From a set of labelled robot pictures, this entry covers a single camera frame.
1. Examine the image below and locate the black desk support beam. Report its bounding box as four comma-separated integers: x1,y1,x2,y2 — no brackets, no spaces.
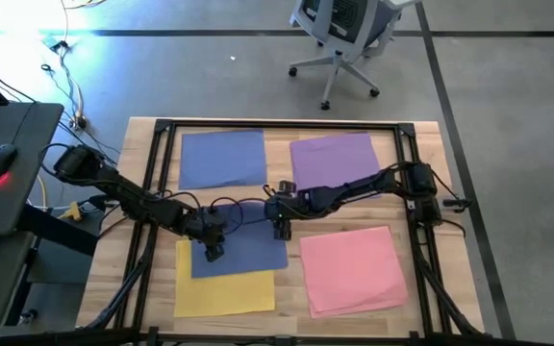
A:
14,204,101,258

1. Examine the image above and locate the yellow paper sheet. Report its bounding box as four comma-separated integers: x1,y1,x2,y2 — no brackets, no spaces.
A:
173,238,277,319

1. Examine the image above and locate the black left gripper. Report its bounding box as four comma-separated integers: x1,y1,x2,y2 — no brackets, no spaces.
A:
188,206,231,263

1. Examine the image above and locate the yellow plug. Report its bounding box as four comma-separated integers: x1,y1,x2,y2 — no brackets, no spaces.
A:
57,201,86,223

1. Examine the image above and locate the black aluminium table frame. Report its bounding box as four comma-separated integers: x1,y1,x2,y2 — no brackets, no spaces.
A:
78,117,486,346

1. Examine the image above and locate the white mesh office chair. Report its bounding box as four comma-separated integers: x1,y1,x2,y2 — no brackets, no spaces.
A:
287,0,423,111

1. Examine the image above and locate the purple paper sheet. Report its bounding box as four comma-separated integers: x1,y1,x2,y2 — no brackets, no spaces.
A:
289,132,383,198

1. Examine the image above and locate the white floor cable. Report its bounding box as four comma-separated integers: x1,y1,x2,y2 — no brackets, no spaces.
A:
57,0,89,132

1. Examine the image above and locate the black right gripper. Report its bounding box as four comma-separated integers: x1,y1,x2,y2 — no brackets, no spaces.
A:
263,180,308,241

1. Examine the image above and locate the black desk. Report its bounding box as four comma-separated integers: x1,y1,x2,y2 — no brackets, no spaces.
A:
0,102,65,237

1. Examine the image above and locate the black looped cable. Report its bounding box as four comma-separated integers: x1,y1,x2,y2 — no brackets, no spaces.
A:
159,190,245,237

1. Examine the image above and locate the blue paper sheet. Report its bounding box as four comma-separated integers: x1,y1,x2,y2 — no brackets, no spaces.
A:
178,129,269,190
189,200,290,280

